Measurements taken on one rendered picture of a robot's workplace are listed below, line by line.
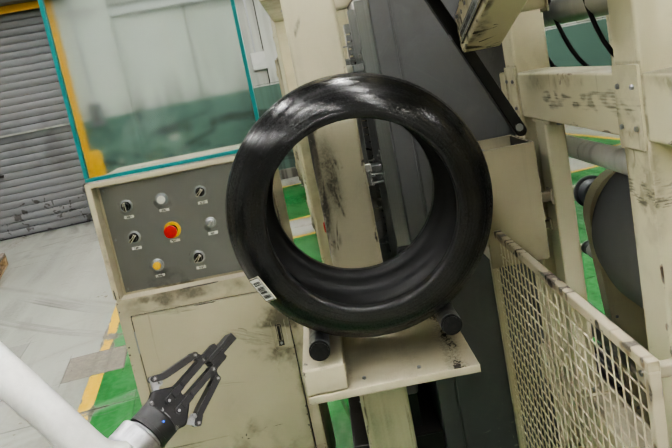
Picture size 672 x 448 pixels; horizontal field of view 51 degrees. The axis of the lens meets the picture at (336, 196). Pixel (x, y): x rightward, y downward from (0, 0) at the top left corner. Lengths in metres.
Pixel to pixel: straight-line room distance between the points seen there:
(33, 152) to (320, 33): 9.08
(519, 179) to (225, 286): 0.95
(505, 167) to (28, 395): 1.16
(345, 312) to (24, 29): 9.47
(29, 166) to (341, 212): 9.08
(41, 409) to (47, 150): 9.59
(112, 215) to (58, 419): 1.21
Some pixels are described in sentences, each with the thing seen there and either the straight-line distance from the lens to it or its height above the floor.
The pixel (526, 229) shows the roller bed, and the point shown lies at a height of 0.99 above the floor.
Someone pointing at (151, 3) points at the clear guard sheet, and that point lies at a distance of 2.16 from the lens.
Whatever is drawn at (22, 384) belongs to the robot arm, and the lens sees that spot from 1.14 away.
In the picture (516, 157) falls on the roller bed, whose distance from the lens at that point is 1.76.
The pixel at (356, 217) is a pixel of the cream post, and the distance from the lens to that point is 1.78.
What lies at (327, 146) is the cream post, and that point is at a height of 1.28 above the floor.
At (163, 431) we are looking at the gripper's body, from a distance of 1.30.
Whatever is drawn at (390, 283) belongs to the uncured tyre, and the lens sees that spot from 1.71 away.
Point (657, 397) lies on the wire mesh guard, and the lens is 1.08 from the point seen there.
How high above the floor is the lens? 1.46
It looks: 10 degrees down
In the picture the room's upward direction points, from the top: 11 degrees counter-clockwise
